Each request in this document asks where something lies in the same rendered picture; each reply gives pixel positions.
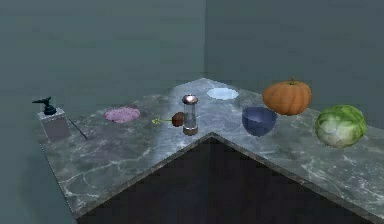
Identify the green cabbage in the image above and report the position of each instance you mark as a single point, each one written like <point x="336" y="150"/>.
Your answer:
<point x="340" y="126"/>

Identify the pale blue plate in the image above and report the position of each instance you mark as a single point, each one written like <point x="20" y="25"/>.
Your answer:
<point x="222" y="93"/>

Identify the clear glass shaker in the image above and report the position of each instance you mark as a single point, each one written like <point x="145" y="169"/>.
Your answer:
<point x="190" y="115"/>

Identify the orange pumpkin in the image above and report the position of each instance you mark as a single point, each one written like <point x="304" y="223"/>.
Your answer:
<point x="287" y="97"/>

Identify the blue bowl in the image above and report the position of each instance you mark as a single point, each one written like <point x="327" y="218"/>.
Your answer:
<point x="259" y="121"/>

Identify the thin dark rod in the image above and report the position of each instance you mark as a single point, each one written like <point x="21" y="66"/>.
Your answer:
<point x="78" y="129"/>

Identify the pink round plate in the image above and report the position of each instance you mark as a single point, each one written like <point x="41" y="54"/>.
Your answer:
<point x="122" y="114"/>

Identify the grey marble corner counter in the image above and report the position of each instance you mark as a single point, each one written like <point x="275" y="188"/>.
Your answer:
<point x="133" y="156"/>

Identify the grey soap dispenser bottle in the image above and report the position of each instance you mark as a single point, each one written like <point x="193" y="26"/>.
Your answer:
<point x="55" y="125"/>

